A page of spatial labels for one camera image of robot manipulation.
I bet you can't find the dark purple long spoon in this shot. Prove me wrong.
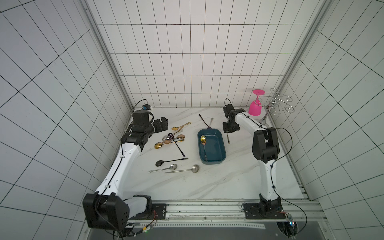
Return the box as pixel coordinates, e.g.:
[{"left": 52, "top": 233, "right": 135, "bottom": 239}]
[{"left": 199, "top": 114, "right": 212, "bottom": 129}]

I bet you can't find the rainbow gold spoon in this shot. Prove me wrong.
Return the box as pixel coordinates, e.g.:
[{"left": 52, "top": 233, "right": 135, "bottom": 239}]
[{"left": 200, "top": 135, "right": 208, "bottom": 161}]

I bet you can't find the teal plastic storage box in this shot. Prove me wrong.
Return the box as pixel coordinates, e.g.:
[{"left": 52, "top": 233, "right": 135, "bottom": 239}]
[{"left": 198, "top": 129, "right": 227, "bottom": 165}]

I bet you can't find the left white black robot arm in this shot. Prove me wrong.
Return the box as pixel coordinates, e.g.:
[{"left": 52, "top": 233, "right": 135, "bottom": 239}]
[{"left": 83, "top": 108, "right": 169, "bottom": 232}]

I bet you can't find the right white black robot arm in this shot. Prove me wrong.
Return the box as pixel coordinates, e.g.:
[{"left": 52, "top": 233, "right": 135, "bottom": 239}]
[{"left": 223, "top": 104, "right": 282, "bottom": 218}]

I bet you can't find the small gold ornate spoon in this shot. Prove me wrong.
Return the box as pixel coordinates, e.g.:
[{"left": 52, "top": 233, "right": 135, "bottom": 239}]
[{"left": 172, "top": 122, "right": 192, "bottom": 131}]

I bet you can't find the rose gold spoon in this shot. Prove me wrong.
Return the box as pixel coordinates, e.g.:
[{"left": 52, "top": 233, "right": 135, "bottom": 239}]
[{"left": 172, "top": 135, "right": 186, "bottom": 141}]

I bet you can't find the small silver spoon front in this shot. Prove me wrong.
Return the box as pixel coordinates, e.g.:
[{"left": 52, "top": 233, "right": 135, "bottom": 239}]
[{"left": 148, "top": 164, "right": 178, "bottom": 173}]

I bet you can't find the large silver spoon front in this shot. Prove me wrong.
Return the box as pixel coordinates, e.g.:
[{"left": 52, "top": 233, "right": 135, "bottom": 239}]
[{"left": 167, "top": 165, "right": 200, "bottom": 174}]

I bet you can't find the pink upside-down wine glass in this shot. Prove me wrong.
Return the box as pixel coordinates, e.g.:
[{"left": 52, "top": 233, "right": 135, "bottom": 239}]
[{"left": 249, "top": 89, "right": 266, "bottom": 116}]

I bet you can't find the chrome glass holder stand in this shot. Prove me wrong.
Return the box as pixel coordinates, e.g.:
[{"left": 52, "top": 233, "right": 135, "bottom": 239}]
[{"left": 261, "top": 88, "right": 295, "bottom": 125}]

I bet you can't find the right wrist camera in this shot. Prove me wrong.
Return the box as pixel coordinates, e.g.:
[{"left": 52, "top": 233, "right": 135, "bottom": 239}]
[{"left": 223, "top": 104, "right": 235, "bottom": 119}]

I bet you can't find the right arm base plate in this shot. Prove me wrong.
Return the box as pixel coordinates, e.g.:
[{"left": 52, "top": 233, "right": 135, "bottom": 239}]
[{"left": 241, "top": 203, "right": 286, "bottom": 220}]

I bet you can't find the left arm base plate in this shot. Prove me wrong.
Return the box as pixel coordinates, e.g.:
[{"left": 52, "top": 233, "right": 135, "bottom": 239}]
[{"left": 129, "top": 204, "right": 167, "bottom": 220}]

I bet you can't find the aluminium rail frame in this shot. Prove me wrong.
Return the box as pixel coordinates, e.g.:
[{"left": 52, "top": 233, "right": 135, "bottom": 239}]
[{"left": 78, "top": 199, "right": 334, "bottom": 240}]

